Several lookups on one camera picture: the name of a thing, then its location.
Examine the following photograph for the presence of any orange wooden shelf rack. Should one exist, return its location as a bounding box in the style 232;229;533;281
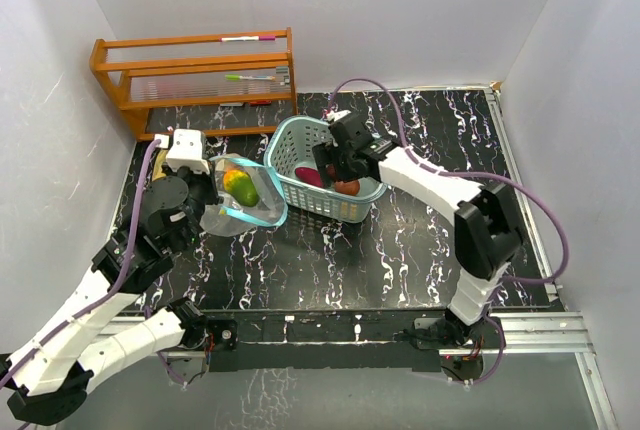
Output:
89;28;298;142

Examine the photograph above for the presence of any light green plastic basket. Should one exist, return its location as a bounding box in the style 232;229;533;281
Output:
264;116;386;223

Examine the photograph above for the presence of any pink white pen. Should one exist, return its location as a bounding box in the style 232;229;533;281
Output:
219;35;278;43

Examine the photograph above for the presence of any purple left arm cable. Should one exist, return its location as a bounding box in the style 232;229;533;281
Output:
0;137;164;391

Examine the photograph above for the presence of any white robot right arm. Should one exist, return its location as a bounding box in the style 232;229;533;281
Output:
313;111;524;347

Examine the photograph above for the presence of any clear bag blue zipper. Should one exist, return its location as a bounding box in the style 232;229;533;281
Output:
200;154;288;237

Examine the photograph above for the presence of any orange green mango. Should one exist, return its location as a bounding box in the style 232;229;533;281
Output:
223;168;260;207

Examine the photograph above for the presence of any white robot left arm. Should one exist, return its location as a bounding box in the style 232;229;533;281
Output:
1;167;221;426

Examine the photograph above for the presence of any small grey box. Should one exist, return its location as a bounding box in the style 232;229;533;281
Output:
275;66;291;86

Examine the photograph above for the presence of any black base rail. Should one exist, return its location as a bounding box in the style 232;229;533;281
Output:
207;309;452;373

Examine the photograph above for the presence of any green pen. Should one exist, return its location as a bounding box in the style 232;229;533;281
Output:
225;74;276;82

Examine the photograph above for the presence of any clear bag orange zipper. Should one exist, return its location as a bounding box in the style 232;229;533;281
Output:
151;149;171;181

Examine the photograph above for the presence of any pink dragon fruit piece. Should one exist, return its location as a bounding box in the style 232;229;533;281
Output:
294;166;324;188

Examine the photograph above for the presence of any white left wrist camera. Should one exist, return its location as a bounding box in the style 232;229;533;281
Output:
165;129;210;175

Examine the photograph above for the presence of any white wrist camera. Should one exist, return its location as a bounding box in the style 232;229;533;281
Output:
326;110;351;124
165;129;210;175

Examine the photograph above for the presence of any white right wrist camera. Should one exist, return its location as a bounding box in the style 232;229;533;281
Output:
326;110;351;124

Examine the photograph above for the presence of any brown passion fruit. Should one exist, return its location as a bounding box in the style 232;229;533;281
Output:
334;180;360;196

